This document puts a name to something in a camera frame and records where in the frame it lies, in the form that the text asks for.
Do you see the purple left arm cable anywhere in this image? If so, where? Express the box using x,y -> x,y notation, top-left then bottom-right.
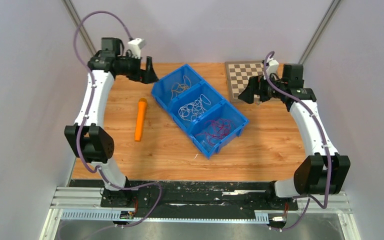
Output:
72,10 -> 164,229

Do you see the vertical aluminium corner post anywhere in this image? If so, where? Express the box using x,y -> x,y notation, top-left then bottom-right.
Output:
298,0 -> 342,65

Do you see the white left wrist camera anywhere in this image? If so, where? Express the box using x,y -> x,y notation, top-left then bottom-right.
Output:
126,38 -> 146,59

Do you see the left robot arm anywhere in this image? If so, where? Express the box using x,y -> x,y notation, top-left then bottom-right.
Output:
64,37 -> 159,207

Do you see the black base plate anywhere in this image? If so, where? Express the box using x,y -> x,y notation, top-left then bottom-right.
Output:
68,179 -> 298,220

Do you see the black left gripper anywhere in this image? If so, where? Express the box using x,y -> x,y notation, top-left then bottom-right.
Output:
116,53 -> 159,85

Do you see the orange cylindrical toy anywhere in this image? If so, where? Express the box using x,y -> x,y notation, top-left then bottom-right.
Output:
134,98 -> 148,142

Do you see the red cable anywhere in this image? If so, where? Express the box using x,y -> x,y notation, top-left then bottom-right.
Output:
195,118 -> 238,147

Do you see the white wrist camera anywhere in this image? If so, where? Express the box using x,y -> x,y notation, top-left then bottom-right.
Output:
263,57 -> 279,80
126,38 -> 146,59

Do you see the wooden chessboard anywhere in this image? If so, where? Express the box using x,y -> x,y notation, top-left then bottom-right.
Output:
224,60 -> 263,104

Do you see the left vertical corner post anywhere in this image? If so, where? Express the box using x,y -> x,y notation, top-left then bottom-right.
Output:
61,0 -> 97,63

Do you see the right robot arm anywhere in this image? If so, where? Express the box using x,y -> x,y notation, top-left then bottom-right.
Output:
238,60 -> 351,209

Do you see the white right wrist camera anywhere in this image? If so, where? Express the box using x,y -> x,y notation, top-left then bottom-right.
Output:
263,57 -> 279,80

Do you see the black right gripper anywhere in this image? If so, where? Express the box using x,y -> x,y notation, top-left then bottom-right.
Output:
238,72 -> 287,104

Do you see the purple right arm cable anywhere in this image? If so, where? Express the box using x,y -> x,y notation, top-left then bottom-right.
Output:
263,50 -> 333,232

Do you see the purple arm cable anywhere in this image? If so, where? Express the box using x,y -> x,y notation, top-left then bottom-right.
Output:
263,50 -> 333,232
72,10 -> 164,229

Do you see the blue plastic compartment bin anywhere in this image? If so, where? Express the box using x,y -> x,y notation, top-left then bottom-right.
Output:
151,64 -> 249,159

